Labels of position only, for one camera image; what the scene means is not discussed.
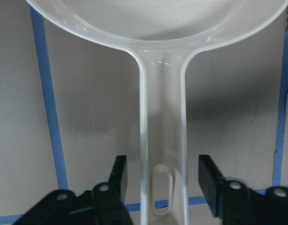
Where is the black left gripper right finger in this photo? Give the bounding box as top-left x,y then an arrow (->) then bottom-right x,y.
198,154 -> 250,218

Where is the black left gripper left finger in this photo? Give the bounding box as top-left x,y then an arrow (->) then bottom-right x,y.
92,155 -> 128,225

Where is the beige plastic dustpan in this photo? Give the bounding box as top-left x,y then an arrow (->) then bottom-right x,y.
29,0 -> 288,225

